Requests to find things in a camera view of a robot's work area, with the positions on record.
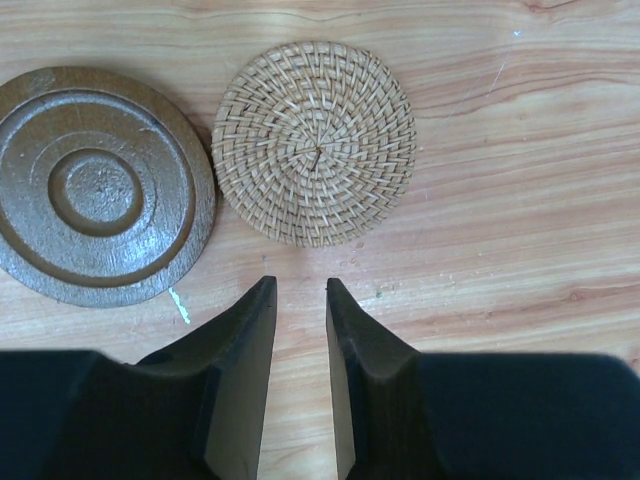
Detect brown wooden coaster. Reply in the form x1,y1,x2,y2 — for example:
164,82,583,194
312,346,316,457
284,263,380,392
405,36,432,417
1,66,216,308

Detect woven rattan coaster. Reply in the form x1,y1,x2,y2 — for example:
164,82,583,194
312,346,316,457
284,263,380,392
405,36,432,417
212,41,416,248

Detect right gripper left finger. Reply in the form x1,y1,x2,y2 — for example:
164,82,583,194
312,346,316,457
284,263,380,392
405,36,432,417
1,276,277,479

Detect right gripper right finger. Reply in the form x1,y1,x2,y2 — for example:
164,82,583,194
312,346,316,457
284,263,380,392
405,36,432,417
326,278,639,479

